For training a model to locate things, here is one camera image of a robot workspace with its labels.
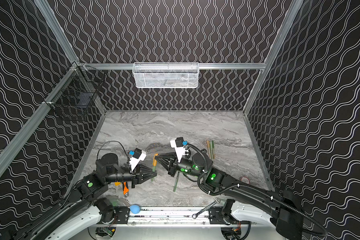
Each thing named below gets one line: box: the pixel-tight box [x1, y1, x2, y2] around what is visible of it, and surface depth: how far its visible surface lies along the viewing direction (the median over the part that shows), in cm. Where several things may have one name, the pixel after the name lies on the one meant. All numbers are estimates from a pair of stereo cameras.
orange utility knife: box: [122, 181, 130, 195], surface depth 85 cm
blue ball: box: [130, 204, 141, 215], surface depth 76 cm
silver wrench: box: [192, 197, 221, 220], surface depth 79 cm
